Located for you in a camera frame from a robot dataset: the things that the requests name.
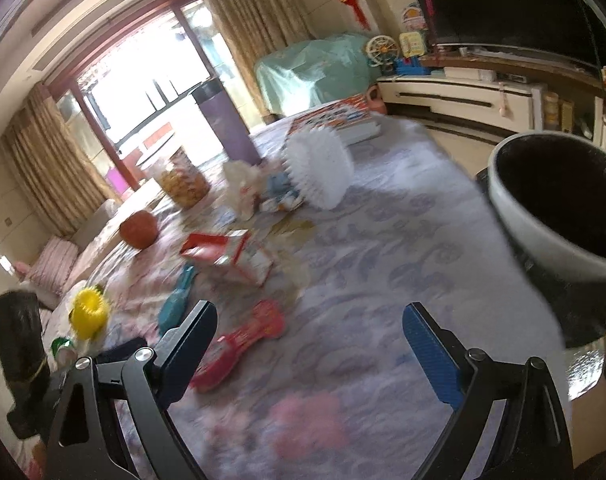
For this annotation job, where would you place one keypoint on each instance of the pink striped pillow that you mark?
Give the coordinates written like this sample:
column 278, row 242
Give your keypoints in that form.
column 53, row 267

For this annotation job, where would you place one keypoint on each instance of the red apple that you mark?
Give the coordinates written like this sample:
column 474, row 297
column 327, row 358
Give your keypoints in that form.
column 139, row 229

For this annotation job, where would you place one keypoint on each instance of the colourful cardboard sign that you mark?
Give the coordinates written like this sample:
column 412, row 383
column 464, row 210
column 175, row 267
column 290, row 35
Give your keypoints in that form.
column 414, row 17

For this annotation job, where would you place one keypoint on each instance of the purple thermos bottle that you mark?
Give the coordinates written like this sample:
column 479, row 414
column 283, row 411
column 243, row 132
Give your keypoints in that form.
column 228, row 125

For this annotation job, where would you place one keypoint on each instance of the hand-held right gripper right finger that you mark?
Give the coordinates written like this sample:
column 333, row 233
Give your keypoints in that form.
column 428, row 355

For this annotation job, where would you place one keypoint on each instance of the clear jar of snack balls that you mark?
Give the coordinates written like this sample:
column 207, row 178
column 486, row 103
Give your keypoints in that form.
column 185, row 182

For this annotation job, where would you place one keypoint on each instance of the yellow toy phone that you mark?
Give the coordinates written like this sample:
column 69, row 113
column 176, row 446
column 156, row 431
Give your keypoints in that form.
column 412, row 44

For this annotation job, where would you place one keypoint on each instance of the black flat television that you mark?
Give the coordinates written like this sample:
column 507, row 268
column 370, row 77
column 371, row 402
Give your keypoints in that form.
column 508, row 5

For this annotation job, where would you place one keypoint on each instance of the armchair under teal cover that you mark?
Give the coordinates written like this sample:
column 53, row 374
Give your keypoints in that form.
column 318, row 70

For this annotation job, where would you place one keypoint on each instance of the yellow plastic mould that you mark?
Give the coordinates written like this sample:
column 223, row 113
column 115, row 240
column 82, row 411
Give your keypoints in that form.
column 88, row 310

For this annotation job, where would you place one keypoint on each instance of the red-framed glass sliding door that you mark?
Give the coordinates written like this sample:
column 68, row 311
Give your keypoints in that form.
column 133, row 85

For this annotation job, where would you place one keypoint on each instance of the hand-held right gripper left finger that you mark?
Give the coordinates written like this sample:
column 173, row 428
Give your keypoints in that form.
column 188, row 355

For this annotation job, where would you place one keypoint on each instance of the white plastic bag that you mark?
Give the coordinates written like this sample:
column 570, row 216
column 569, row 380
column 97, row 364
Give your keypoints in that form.
column 243, row 185

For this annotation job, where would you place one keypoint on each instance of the blue toy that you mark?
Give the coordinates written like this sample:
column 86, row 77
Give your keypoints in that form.
column 410, row 66

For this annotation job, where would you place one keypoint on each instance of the light sofa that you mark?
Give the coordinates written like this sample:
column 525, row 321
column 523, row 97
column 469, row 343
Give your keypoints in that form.
column 95, row 225

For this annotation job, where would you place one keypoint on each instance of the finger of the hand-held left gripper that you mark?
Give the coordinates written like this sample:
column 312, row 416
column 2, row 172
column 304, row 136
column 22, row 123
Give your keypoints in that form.
column 123, row 351

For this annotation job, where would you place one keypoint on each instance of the white bin with black bag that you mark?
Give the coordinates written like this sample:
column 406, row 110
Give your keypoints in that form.
column 528, row 240

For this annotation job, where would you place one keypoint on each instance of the teal toy piece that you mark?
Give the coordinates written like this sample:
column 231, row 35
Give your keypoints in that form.
column 175, row 300

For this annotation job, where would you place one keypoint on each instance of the white television cabinet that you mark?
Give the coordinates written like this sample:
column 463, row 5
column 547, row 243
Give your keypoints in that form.
column 458, row 95

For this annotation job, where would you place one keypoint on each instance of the ferris wheel toy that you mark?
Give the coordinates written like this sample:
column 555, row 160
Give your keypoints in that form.
column 382, row 51

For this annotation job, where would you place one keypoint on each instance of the beige patterned curtain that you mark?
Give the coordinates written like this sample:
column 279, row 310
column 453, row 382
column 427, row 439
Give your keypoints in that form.
column 253, row 25
column 48, row 160

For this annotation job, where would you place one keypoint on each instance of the red white snack packet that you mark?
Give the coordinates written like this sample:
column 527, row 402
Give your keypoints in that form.
column 223, row 250

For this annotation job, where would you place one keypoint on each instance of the white foam fruit net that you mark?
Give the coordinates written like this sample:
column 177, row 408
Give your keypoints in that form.
column 318, row 170

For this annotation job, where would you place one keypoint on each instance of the green white wrapper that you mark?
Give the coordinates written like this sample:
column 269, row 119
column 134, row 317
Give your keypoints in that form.
column 63, row 349

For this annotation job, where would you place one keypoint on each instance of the colourful children's book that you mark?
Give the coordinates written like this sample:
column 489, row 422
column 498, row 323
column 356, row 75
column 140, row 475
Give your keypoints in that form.
column 333, row 117

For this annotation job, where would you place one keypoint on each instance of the light blue wrapper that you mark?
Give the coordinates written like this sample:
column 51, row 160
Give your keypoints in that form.
column 283, row 192

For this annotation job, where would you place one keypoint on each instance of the pink toy kettle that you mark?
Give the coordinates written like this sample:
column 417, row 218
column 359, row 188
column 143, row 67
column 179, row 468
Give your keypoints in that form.
column 377, row 102

